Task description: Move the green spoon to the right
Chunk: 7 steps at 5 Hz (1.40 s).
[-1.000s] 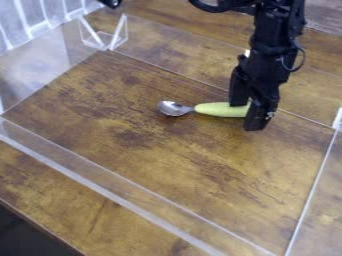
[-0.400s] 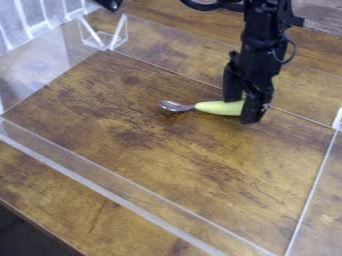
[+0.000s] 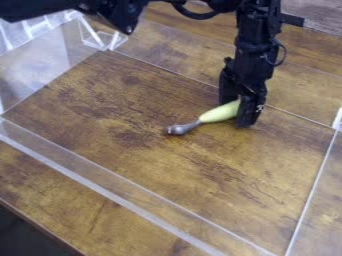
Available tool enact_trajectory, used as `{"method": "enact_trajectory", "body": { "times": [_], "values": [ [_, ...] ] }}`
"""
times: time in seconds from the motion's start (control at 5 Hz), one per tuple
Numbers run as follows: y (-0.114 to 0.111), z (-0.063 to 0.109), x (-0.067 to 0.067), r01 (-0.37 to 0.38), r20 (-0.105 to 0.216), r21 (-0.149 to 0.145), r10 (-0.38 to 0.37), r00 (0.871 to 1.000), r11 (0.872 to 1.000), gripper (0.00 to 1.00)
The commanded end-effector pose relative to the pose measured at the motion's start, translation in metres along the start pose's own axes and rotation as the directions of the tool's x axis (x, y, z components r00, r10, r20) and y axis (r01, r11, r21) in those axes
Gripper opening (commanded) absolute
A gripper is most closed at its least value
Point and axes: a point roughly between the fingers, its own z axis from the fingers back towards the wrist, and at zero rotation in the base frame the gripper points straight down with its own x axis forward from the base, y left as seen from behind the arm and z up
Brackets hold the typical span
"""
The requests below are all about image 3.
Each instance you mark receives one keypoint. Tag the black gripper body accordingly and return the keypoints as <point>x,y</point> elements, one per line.
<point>257,45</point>

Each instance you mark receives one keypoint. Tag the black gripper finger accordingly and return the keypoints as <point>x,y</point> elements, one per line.
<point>227,87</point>
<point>249,110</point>

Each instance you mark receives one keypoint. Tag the green handled metal spoon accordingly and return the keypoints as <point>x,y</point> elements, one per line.
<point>218,114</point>

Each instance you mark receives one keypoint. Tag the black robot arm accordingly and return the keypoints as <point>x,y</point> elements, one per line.
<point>120,13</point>

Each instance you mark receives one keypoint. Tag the black strip on table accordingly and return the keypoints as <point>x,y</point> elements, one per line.
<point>293,20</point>

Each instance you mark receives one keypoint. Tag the clear acrylic corner bracket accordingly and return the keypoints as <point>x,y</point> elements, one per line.
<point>99,40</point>

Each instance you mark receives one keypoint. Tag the clear acrylic enclosure wall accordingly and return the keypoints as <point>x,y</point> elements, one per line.
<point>96,172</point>

